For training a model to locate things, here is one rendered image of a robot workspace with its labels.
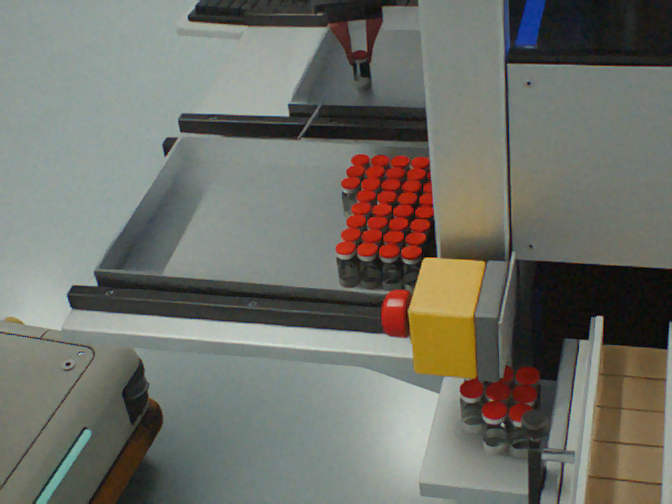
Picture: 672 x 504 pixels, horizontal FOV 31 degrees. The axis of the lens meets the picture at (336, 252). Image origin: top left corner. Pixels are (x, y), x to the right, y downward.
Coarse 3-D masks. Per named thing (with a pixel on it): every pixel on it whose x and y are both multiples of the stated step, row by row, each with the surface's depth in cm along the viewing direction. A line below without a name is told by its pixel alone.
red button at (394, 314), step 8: (392, 296) 100; (400, 296) 100; (408, 296) 100; (384, 304) 100; (392, 304) 99; (400, 304) 99; (408, 304) 100; (384, 312) 99; (392, 312) 99; (400, 312) 99; (384, 320) 100; (392, 320) 99; (400, 320) 99; (408, 320) 100; (384, 328) 100; (392, 328) 99; (400, 328) 99; (408, 328) 101; (392, 336) 100; (400, 336) 100
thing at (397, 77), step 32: (352, 32) 167; (384, 32) 166; (416, 32) 165; (320, 64) 158; (384, 64) 158; (416, 64) 158; (320, 96) 154; (352, 96) 153; (384, 96) 152; (416, 96) 151
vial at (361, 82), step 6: (354, 60) 152; (360, 60) 151; (366, 60) 152; (354, 66) 152; (360, 66) 152; (366, 66) 152; (354, 72) 153; (360, 72) 152; (366, 72) 153; (354, 78) 154; (360, 78) 153; (366, 78) 153; (360, 84) 153; (366, 84) 153
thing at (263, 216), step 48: (192, 144) 143; (240, 144) 142; (288, 144) 140; (336, 144) 138; (384, 144) 137; (144, 192) 135; (192, 192) 139; (240, 192) 138; (288, 192) 137; (336, 192) 136; (144, 240) 133; (192, 240) 132; (240, 240) 131; (288, 240) 130; (336, 240) 129; (144, 288) 124; (192, 288) 122; (240, 288) 120; (288, 288) 119; (336, 288) 117
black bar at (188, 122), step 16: (192, 128) 150; (208, 128) 149; (224, 128) 149; (240, 128) 148; (256, 128) 147; (272, 128) 147; (288, 128) 146; (320, 128) 145; (336, 128) 145; (352, 128) 144; (368, 128) 143; (384, 128) 143; (400, 128) 142; (416, 128) 142
